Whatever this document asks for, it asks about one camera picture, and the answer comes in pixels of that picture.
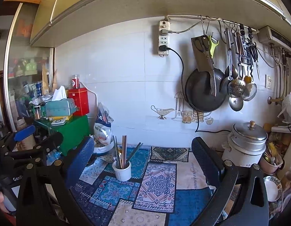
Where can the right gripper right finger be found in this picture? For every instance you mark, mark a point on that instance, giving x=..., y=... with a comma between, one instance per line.
x=250, y=206

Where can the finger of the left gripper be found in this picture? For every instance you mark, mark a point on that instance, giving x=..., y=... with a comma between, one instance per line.
x=24, y=133
x=49, y=144

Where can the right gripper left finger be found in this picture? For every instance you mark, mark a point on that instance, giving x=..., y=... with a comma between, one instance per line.
x=33, y=204

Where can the silver white chopstick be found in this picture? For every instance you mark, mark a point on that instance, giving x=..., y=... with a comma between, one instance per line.
x=119, y=156

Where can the reddish brown chopstick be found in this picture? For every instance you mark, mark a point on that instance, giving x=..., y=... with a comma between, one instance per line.
x=122, y=152

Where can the brown wooden chopstick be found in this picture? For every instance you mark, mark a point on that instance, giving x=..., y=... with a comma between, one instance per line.
x=124, y=151

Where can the person's left hand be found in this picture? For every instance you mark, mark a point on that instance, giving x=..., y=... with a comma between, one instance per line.
x=2, y=206

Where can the green box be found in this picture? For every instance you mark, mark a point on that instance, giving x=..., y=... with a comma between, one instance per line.
x=73, y=131

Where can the floral ceramic plate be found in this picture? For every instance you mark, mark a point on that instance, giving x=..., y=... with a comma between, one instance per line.
x=273, y=188

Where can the teal tissue box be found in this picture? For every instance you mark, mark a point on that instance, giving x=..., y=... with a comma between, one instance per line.
x=64, y=107

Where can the pink utensil pot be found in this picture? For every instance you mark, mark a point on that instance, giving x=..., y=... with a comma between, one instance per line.
x=269, y=168

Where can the white bowl with trash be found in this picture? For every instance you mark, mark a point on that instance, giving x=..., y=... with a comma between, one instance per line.
x=101, y=149

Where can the white blue plastic bag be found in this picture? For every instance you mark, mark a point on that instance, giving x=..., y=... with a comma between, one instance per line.
x=102, y=127

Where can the metal rice cooker pot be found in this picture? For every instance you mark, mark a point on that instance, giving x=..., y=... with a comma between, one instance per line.
x=245, y=144

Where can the red tin box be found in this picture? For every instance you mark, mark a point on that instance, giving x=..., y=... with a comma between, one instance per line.
x=80, y=97

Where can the white ceramic utensil cup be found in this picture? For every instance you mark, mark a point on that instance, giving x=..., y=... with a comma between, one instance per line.
x=122, y=174

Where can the patterned patchwork table mat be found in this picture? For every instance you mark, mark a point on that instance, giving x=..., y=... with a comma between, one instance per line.
x=167, y=187

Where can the metal ladle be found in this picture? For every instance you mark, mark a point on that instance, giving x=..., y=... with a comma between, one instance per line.
x=236, y=103

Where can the perforated metal skimmer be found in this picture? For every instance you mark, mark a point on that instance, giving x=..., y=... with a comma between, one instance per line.
x=236, y=85

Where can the black wok pan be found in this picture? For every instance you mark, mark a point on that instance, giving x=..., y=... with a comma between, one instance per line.
x=197, y=91

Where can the beige overhead cabinet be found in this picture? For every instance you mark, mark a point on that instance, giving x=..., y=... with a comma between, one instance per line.
x=58, y=21

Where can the white power strip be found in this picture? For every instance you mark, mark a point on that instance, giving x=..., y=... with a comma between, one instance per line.
x=164, y=28

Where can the black scissors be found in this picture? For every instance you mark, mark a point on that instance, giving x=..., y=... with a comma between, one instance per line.
x=202, y=43

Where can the green peeler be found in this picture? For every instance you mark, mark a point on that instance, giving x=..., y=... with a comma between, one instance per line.
x=213, y=44

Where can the wooden cutting board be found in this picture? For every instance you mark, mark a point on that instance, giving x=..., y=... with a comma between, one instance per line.
x=203, y=60

